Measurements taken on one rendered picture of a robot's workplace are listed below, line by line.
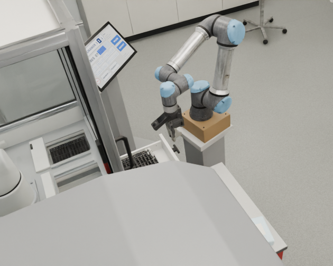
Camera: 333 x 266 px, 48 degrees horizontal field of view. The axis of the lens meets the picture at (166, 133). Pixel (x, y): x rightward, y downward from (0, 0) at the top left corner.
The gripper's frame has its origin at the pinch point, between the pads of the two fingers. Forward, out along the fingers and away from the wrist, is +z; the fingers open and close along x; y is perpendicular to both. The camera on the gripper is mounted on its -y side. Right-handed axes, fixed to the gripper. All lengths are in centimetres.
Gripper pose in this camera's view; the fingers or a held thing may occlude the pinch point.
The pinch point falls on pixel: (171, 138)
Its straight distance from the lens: 207.8
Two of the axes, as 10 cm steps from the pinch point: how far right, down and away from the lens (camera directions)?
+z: 1.3, 7.2, 6.8
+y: 9.1, -3.6, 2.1
